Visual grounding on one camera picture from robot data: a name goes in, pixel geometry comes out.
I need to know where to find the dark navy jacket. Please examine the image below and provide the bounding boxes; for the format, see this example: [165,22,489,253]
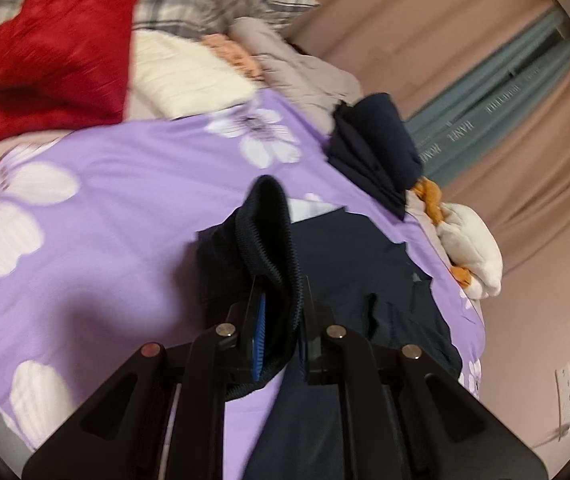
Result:
[196,175,463,480]

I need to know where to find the purple floral blanket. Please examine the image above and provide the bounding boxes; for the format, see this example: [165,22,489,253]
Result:
[0,87,486,453]

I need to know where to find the navy folded clothes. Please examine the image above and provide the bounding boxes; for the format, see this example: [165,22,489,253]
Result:
[326,92,424,221]

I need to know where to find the grey-blue curtain panel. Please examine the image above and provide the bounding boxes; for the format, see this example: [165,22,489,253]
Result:
[405,10,570,181]

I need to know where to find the pink curtain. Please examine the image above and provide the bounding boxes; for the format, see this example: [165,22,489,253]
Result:
[285,0,570,311]

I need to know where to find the orange cloth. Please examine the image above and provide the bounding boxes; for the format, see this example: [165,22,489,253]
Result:
[200,34,263,78]

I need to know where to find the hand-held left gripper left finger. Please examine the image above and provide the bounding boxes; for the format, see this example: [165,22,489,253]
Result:
[22,275,268,480]

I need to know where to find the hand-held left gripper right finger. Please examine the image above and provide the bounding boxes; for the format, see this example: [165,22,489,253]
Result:
[297,275,548,480]

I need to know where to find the red garment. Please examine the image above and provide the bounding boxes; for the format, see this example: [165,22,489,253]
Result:
[0,0,140,143]

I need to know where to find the white plush duck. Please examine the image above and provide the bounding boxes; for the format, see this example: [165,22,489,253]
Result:
[407,177,504,301]

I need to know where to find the beige grey jacket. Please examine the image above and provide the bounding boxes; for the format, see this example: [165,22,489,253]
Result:
[230,16,366,136]

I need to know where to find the white power strip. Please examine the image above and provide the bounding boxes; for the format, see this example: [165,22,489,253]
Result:
[555,362,570,436]

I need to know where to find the cream folded garment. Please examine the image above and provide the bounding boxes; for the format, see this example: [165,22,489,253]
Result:
[132,30,258,118]

